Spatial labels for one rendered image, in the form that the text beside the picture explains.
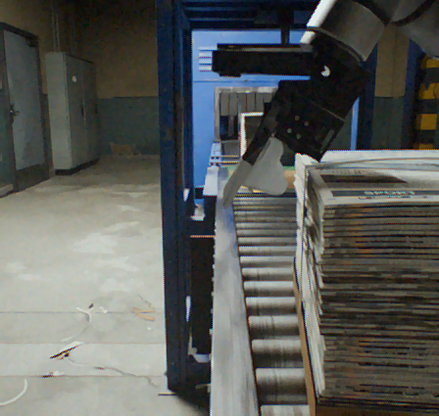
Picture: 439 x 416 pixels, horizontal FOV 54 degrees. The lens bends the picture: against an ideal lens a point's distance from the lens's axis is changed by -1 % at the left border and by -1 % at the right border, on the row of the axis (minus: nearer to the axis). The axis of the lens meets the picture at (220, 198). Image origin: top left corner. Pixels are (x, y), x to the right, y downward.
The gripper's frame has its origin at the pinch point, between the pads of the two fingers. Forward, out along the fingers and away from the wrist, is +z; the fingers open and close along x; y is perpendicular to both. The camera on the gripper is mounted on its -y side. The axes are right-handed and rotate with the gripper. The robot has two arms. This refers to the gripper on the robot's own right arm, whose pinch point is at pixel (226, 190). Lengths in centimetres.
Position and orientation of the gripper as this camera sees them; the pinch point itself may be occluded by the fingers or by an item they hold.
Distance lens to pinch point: 52.8
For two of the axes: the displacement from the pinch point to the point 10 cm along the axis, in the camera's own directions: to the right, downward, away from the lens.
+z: -5.0, 8.4, 2.4
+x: 1.1, -2.1, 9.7
